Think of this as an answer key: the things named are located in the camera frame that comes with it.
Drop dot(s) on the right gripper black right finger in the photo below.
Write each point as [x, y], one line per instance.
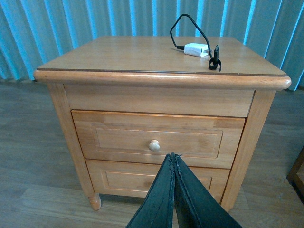
[195, 206]

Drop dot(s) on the wooden nightstand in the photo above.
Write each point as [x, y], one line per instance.
[148, 75]

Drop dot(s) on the grey pleated curtain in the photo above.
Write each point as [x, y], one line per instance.
[33, 32]

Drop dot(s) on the light wooden drawer knob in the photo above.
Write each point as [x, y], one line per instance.
[154, 146]

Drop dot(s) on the white power adapter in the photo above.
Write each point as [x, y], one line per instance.
[196, 49]

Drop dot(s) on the wooden bottom drawer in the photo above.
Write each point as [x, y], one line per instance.
[135, 179]

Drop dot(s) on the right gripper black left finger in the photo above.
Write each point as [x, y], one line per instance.
[157, 208]

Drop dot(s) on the dark wooden furniture edge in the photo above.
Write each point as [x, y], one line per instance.
[296, 175]

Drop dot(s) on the wooden top drawer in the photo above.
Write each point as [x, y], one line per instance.
[202, 141]

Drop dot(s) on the wooden drawer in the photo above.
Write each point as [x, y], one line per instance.
[202, 141]
[135, 179]

